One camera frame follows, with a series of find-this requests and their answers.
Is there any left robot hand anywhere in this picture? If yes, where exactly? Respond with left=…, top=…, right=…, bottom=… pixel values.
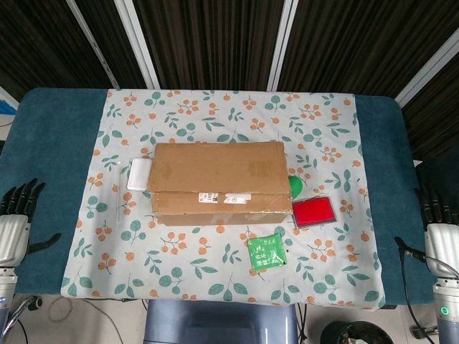
left=0, top=178, right=62, bottom=268

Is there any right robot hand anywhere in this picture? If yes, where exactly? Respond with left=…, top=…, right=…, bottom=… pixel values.
left=394, top=182, right=459, bottom=279

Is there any brown cardboard box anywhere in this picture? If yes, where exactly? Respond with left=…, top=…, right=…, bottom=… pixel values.
left=146, top=141, right=293, bottom=227

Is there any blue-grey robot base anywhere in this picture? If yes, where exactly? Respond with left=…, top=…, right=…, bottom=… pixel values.
left=143, top=299, right=299, bottom=344

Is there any teal table cover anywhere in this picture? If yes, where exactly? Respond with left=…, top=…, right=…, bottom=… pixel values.
left=0, top=87, right=437, bottom=305

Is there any black waste bin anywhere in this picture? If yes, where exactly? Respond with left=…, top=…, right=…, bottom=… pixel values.
left=320, top=320, right=394, bottom=344

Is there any red ink pad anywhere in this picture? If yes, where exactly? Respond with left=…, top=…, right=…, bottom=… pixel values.
left=290, top=195, right=337, bottom=229

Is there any blue and white box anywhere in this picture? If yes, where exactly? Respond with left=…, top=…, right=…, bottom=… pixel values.
left=0, top=85, right=21, bottom=116

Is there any small white box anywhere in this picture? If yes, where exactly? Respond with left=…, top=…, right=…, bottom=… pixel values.
left=126, top=158, right=152, bottom=191

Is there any green ball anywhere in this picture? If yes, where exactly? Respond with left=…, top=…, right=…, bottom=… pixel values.
left=288, top=175, right=305, bottom=199

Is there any green tea sachet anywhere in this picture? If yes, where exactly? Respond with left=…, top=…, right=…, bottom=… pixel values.
left=247, top=232, right=287, bottom=272

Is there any floral print tablecloth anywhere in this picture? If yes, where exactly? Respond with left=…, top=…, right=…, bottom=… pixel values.
left=60, top=88, right=387, bottom=310

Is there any black right hand cable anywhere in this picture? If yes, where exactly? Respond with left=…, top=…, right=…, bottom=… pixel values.
left=400, top=247, right=459, bottom=340

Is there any thin white frame post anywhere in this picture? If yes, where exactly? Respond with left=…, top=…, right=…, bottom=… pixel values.
left=66, top=0, right=121, bottom=90

